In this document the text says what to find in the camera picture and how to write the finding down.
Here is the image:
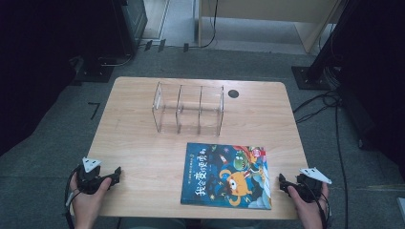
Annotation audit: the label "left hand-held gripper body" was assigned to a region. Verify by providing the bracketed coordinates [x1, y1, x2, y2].
[75, 156, 111, 195]

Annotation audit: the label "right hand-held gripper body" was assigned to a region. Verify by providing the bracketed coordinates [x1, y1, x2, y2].
[288, 167, 332, 203]

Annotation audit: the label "blue cartoon picture book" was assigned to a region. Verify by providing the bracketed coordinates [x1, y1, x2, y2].
[180, 142, 272, 211]

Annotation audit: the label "clear acrylic book rack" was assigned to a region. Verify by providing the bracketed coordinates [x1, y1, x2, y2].
[151, 81, 225, 137]

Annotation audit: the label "person's right hand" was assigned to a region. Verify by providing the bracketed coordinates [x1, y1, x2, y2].
[287, 182, 330, 229]

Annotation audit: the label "person's left hand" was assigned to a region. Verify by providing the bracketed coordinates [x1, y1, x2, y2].
[70, 173, 113, 221]

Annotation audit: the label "black angled floor tape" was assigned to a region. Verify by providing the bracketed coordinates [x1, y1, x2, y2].
[88, 101, 101, 121]

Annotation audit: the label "person's lap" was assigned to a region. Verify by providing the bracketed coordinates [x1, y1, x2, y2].
[118, 217, 266, 229]

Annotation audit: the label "white object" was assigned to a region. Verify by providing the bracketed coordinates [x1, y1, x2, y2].
[396, 197, 405, 224]

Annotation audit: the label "dark curtain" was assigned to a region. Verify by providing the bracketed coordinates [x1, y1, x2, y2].
[0, 0, 123, 157]
[337, 0, 405, 180]

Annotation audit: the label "black metal stand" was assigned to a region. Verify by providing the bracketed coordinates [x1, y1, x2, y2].
[290, 0, 362, 91]

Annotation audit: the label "black equipment cabinet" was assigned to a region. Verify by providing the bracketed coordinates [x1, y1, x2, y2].
[111, 0, 149, 59]

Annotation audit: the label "light wooden cabinet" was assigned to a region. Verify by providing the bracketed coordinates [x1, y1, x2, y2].
[197, 0, 344, 54]

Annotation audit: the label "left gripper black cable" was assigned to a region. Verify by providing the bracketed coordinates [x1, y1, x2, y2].
[64, 167, 81, 229]

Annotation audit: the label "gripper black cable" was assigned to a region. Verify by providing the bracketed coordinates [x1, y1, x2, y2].
[305, 187, 332, 229]
[64, 167, 81, 229]

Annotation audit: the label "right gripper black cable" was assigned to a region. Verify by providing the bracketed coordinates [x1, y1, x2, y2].
[305, 187, 332, 229]

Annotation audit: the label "black floor cables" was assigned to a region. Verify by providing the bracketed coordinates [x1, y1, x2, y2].
[292, 90, 351, 229]

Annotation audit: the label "black stand base plate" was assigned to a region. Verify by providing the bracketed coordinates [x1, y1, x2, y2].
[75, 64, 116, 84]

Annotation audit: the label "black hanging cable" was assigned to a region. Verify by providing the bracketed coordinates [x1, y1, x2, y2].
[186, 0, 221, 51]

